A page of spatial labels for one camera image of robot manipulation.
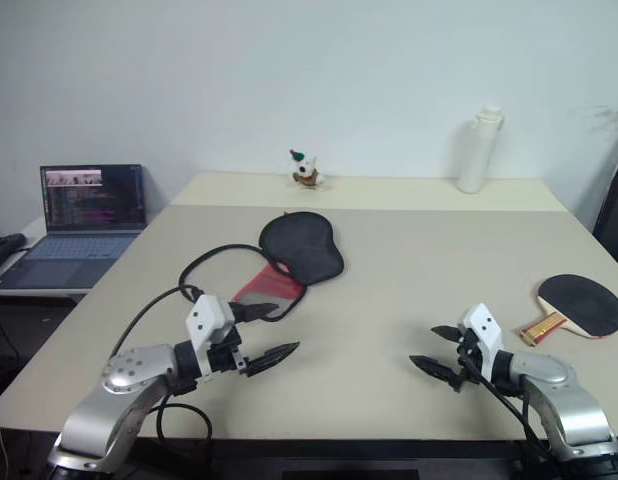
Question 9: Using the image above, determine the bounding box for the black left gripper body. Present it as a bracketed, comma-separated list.
[206, 303, 253, 377]

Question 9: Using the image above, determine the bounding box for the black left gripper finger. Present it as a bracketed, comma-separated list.
[234, 302, 282, 322]
[246, 341, 302, 378]

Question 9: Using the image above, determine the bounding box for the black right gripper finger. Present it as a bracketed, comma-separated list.
[430, 325, 463, 346]
[408, 354, 465, 394]

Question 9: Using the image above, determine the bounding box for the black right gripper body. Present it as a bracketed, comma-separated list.
[453, 327, 484, 395]

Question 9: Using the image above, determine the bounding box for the black and red paddle case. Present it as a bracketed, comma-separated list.
[178, 210, 347, 323]

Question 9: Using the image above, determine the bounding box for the black rubber table tennis paddle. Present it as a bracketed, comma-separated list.
[518, 272, 618, 348]

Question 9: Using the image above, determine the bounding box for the small white plush dog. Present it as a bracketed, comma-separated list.
[287, 148, 327, 191]

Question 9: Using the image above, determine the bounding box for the white water bottle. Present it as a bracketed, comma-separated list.
[456, 104, 506, 194]

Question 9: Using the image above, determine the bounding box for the open grey laptop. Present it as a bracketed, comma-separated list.
[0, 163, 150, 297]

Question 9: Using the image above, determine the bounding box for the black office chair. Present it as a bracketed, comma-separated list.
[591, 144, 618, 277]

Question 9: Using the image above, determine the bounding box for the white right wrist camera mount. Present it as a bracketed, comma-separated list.
[460, 302, 506, 377]

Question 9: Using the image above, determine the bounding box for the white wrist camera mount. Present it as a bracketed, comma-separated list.
[460, 302, 506, 377]
[184, 294, 236, 377]

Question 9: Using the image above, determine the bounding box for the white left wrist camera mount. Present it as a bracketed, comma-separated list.
[184, 294, 236, 377]

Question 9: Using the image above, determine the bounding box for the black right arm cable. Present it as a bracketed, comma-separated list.
[460, 348, 558, 462]

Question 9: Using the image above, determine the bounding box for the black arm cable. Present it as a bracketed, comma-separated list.
[460, 348, 558, 462]
[107, 284, 214, 444]

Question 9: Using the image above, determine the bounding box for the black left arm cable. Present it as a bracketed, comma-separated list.
[107, 284, 214, 444]

